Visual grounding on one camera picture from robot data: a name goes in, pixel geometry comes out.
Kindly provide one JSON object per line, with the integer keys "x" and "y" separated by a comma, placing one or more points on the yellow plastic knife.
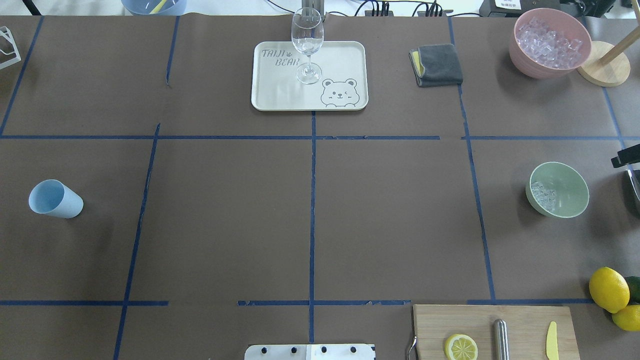
{"x": 551, "y": 342}

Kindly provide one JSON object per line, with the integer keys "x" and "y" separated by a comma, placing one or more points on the clear wine glass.
{"x": 307, "y": 36}

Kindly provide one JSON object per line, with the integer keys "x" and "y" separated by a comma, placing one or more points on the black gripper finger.
{"x": 626, "y": 157}

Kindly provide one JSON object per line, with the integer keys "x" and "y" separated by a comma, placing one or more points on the silver handled knife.
{"x": 501, "y": 340}

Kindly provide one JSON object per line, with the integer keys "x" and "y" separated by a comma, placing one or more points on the grey folded cloth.
{"x": 436, "y": 65}

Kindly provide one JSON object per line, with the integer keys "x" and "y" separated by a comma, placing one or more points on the clear ice cubes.
{"x": 545, "y": 196}

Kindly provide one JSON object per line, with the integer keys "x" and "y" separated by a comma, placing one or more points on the metal ice scoop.
{"x": 634, "y": 177}

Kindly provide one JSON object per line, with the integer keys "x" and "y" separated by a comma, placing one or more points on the blue plastic bowl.
{"x": 155, "y": 7}

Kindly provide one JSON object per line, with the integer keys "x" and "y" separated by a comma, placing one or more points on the pink bowl with ice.
{"x": 548, "y": 43}

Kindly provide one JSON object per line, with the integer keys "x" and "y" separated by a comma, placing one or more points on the white wire cup rack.
{"x": 9, "y": 52}

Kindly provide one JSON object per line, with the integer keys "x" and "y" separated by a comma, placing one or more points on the green ceramic bowl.
{"x": 573, "y": 194}

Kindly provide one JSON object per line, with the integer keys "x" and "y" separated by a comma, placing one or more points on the wooden cup stand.
{"x": 607, "y": 65}

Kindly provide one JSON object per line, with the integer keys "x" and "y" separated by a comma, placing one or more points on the light blue plastic cup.
{"x": 51, "y": 197}

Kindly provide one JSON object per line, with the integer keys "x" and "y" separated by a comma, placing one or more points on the wooden cutting board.
{"x": 526, "y": 327}

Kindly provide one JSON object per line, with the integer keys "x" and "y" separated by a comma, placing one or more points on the half lemon slice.
{"x": 460, "y": 346}

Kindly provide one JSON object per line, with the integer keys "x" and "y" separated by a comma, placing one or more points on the yellow lemon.
{"x": 628, "y": 318}
{"x": 609, "y": 290}

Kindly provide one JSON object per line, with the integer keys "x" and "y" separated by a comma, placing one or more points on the green lime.
{"x": 633, "y": 284}

